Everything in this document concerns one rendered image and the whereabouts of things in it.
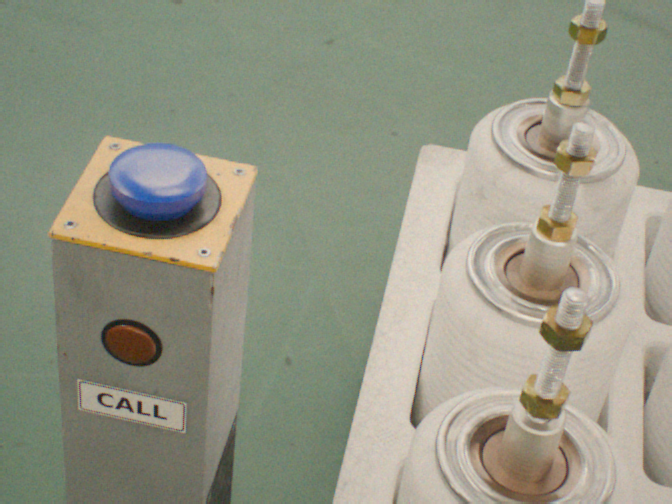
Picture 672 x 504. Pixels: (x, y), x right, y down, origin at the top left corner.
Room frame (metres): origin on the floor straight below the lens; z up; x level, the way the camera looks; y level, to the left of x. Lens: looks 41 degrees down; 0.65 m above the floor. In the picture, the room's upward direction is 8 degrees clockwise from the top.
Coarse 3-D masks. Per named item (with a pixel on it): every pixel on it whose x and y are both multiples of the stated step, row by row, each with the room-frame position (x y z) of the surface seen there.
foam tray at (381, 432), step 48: (432, 192) 0.61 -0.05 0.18; (432, 240) 0.57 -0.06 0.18; (624, 240) 0.59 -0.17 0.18; (432, 288) 0.52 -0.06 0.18; (384, 336) 0.48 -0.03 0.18; (384, 384) 0.45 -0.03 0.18; (624, 384) 0.47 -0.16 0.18; (384, 432) 0.41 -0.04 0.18; (624, 432) 0.44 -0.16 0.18; (384, 480) 0.38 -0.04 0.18
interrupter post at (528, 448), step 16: (512, 416) 0.34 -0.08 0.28; (560, 416) 0.35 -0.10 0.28; (512, 432) 0.34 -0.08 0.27; (528, 432) 0.34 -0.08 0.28; (544, 432) 0.34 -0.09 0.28; (560, 432) 0.34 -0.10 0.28; (512, 448) 0.34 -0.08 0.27; (528, 448) 0.34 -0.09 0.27; (544, 448) 0.34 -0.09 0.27; (512, 464) 0.34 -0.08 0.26; (528, 464) 0.34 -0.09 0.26; (544, 464) 0.34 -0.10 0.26; (528, 480) 0.34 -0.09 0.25
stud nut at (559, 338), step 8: (552, 312) 0.35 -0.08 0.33; (544, 320) 0.34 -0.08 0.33; (552, 320) 0.34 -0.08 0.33; (584, 320) 0.35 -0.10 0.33; (544, 328) 0.34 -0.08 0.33; (552, 328) 0.34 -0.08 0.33; (560, 328) 0.34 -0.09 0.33; (584, 328) 0.34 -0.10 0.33; (544, 336) 0.34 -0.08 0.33; (552, 336) 0.34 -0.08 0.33; (560, 336) 0.34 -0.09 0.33; (568, 336) 0.34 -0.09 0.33; (576, 336) 0.34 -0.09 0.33; (584, 336) 0.34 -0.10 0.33; (552, 344) 0.34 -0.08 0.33; (560, 344) 0.34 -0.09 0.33; (568, 344) 0.34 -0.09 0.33; (576, 344) 0.34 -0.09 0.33; (584, 344) 0.34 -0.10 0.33
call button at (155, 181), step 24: (144, 144) 0.42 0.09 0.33; (168, 144) 0.42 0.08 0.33; (120, 168) 0.40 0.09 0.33; (144, 168) 0.41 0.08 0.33; (168, 168) 0.41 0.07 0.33; (192, 168) 0.41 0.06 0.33; (120, 192) 0.39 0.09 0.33; (144, 192) 0.39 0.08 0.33; (168, 192) 0.39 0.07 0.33; (192, 192) 0.40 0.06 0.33; (144, 216) 0.39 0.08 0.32; (168, 216) 0.39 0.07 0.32
